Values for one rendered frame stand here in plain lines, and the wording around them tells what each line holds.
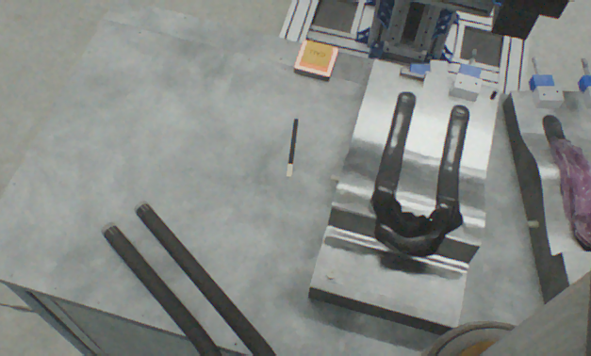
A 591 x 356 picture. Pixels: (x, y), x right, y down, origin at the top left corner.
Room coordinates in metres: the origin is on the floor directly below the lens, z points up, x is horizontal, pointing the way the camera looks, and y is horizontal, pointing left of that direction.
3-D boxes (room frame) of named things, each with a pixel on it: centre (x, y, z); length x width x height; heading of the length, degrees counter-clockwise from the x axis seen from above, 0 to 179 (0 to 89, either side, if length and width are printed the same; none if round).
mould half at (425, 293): (0.57, -0.23, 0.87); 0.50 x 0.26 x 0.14; 168
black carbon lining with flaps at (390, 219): (0.59, -0.24, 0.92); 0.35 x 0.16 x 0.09; 168
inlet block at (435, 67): (0.86, -0.25, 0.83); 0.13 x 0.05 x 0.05; 88
